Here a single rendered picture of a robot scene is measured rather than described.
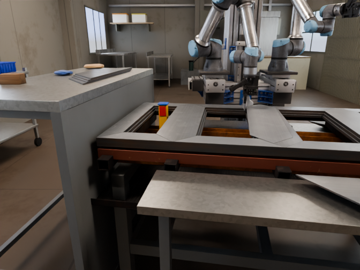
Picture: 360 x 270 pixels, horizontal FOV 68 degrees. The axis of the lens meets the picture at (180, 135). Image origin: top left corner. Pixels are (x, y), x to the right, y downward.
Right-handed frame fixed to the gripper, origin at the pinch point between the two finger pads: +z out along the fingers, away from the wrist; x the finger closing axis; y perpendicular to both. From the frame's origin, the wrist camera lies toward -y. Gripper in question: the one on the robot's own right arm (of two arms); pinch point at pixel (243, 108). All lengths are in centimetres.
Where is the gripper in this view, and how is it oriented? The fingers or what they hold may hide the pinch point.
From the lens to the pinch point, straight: 168.8
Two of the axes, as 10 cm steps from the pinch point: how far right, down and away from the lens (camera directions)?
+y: 9.9, 0.5, -1.5
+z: 0.0, 9.5, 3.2
